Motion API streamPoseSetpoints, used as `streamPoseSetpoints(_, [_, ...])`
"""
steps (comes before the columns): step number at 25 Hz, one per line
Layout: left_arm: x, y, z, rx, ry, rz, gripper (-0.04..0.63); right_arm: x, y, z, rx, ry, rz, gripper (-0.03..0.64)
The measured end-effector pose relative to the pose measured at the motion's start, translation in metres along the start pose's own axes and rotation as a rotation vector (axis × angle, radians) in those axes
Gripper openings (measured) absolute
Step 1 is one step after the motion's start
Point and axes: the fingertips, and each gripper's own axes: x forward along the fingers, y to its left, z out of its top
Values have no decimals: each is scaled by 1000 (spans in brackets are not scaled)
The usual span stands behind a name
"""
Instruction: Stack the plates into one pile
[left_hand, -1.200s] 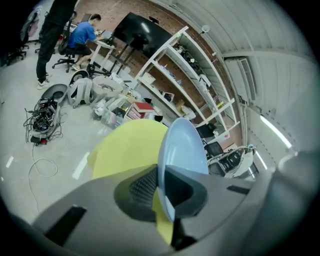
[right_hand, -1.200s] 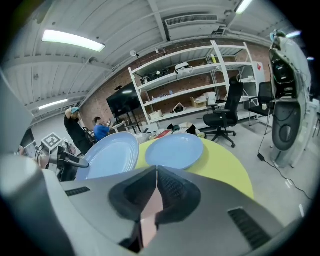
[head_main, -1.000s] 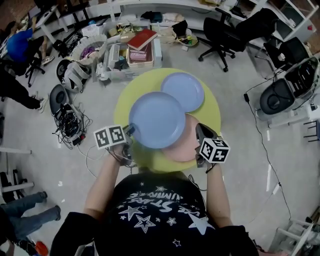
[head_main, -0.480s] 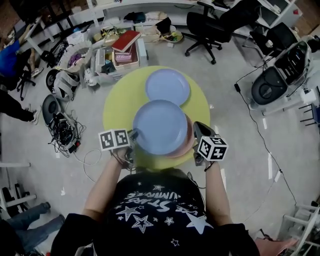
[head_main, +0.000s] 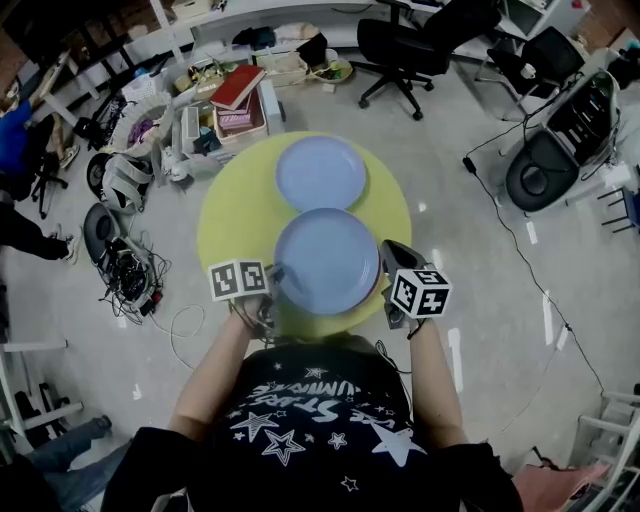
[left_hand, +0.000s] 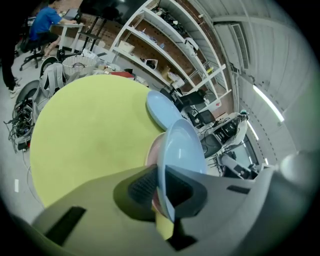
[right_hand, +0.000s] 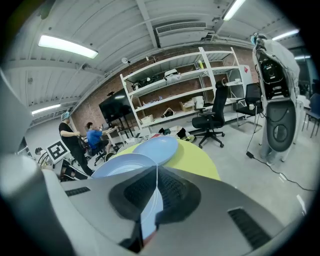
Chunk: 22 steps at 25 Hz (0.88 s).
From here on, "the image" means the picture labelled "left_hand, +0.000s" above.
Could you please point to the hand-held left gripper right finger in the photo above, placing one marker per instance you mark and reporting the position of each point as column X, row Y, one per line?
column 225, row 205

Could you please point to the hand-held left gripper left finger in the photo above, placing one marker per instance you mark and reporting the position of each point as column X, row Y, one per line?
column 100, row 200

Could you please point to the blue big plate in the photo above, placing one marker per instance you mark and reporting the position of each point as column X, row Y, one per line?
column 160, row 107
column 182, row 150

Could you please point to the pink big plate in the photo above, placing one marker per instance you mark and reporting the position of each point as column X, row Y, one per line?
column 153, row 152

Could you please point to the green cloth covered round table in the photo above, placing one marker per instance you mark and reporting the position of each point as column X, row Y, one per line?
column 87, row 130

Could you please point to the ceiling strip light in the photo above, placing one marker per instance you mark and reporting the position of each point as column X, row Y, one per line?
column 267, row 102
column 253, row 130

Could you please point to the black high-back office chair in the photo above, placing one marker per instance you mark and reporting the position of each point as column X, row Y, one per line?
column 192, row 98

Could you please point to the red book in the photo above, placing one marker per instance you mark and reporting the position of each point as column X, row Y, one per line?
column 122, row 75

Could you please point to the white woven basket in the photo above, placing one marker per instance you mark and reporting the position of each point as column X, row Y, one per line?
column 75, row 68

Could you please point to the white shelving unit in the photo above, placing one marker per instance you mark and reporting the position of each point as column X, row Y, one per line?
column 136, row 58

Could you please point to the white plastic crate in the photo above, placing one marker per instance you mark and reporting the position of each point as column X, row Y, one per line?
column 88, row 53

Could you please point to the white storage box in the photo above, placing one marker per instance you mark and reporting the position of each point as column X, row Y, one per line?
column 126, row 47

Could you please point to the ceiling air conditioner unit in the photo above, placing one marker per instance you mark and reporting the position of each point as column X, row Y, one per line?
column 237, row 42

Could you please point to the black swivel chair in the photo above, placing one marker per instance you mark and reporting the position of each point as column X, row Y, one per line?
column 35, row 45

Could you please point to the white desk with thin legs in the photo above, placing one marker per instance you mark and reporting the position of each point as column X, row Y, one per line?
column 67, row 25

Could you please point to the large black screen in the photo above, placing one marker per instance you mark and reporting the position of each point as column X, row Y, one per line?
column 105, row 10

